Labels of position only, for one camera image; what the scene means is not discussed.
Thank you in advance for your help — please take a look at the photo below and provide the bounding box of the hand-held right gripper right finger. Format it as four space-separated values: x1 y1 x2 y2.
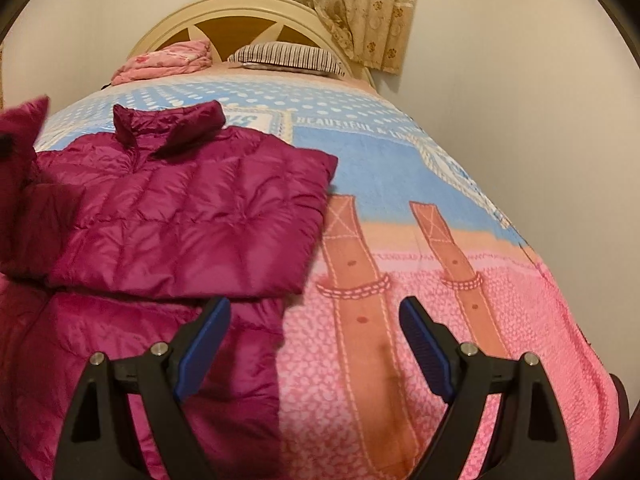
399 295 581 480

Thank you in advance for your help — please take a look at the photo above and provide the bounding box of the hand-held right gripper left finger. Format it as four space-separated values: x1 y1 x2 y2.
55 297 232 480

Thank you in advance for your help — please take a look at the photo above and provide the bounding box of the magenta quilted down jacket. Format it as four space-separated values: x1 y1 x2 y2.
0 95 340 480

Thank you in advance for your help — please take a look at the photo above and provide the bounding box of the bed with printed blue-pink cover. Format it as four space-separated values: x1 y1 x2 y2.
30 72 622 480

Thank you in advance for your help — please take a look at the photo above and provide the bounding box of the pink folded floral quilt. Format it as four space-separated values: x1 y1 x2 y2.
110 39 213 86

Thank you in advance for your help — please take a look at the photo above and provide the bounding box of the striped pillow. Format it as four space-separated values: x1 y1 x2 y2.
227 42 347 79

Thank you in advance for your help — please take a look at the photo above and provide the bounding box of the cream wooden headboard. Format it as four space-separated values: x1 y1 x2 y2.
122 0 377 92

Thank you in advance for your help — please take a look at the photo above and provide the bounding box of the beige floral curtain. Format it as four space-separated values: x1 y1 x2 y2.
207 0 423 76

